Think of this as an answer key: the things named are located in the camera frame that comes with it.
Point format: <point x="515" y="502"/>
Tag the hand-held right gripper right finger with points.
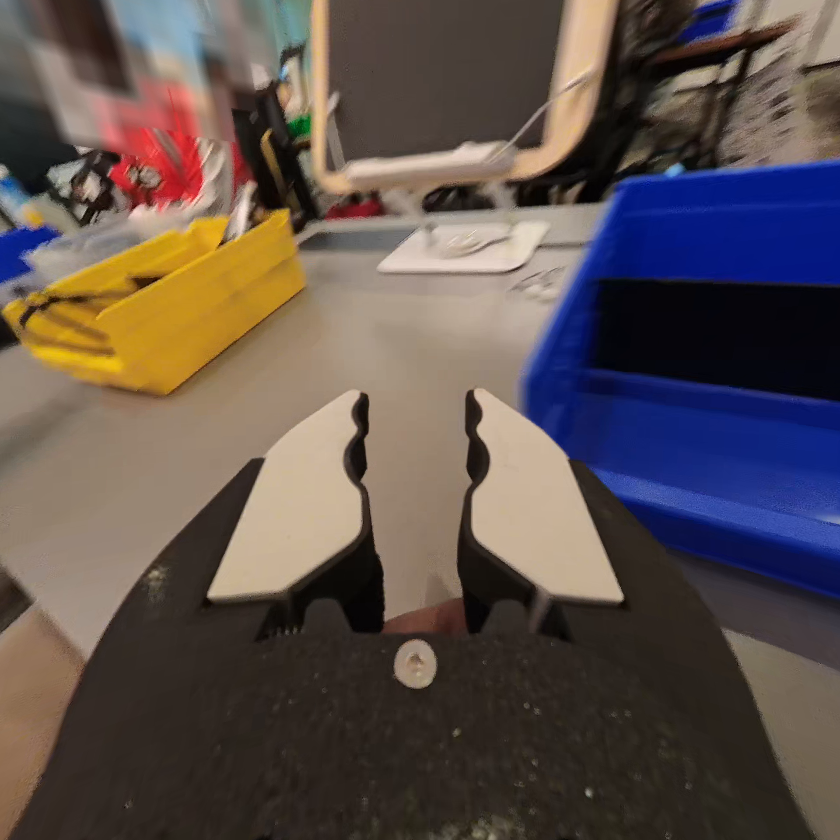
<point x="538" y="518"/>

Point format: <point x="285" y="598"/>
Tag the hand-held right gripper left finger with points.
<point x="295" y="518"/>

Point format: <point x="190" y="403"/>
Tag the blue plastic bin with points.
<point x="689" y="459"/>
<point x="23" y="253"/>

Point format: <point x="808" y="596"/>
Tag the yellow plastic bin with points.
<point x="216" y="308"/>

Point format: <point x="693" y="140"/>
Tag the black divider of blue bin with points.
<point x="722" y="334"/>

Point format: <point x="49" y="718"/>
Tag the white board stand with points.
<point x="472" y="253"/>

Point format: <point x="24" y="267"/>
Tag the black board with wooden frame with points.
<point x="446" y="79"/>

